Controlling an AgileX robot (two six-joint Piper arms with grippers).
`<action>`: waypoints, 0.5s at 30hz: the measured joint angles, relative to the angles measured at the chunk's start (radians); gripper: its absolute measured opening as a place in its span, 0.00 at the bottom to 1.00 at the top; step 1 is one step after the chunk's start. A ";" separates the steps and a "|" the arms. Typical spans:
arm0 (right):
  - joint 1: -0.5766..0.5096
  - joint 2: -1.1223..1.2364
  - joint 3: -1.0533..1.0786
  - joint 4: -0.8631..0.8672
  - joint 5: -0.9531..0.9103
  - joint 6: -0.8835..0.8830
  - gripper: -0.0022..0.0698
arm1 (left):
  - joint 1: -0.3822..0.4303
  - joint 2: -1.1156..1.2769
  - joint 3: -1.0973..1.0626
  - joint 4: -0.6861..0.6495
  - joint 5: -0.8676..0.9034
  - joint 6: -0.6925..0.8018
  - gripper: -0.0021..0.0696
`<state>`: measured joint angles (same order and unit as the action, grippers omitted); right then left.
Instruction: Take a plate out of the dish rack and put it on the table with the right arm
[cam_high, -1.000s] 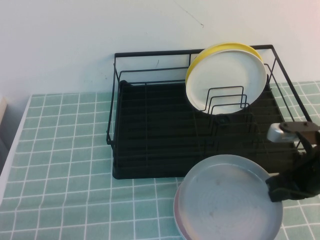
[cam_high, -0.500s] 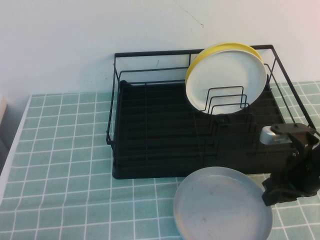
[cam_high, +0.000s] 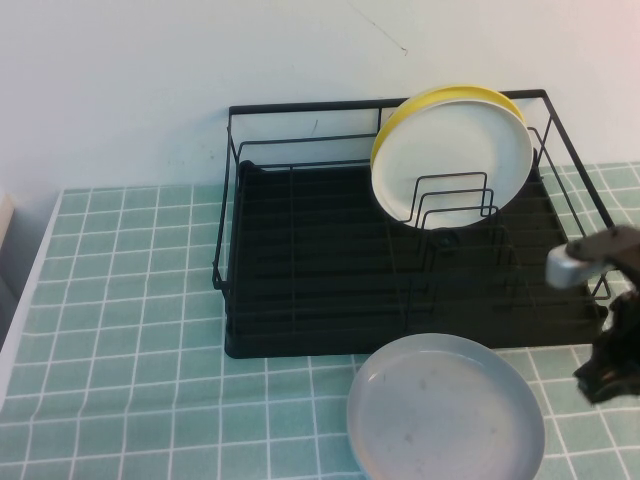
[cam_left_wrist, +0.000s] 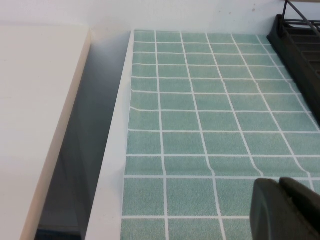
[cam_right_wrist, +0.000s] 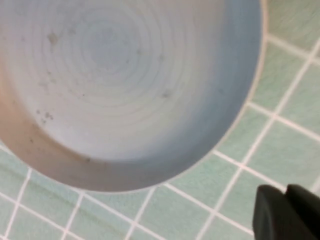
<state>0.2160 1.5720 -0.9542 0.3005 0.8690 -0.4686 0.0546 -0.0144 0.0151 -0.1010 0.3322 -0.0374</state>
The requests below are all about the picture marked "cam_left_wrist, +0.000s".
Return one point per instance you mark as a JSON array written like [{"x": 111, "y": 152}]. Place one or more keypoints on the black plastic drip tray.
[{"x": 300, "y": 50}]

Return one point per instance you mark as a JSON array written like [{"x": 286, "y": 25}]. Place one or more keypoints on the green checked tablecloth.
[{"x": 200, "y": 125}]

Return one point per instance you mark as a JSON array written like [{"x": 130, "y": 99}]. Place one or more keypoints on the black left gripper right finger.
[{"x": 307, "y": 205}]

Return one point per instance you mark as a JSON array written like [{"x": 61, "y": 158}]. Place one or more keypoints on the cream side table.
[{"x": 30, "y": 100}]

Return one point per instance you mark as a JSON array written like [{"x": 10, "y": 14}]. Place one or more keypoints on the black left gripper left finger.
[{"x": 270, "y": 215}]

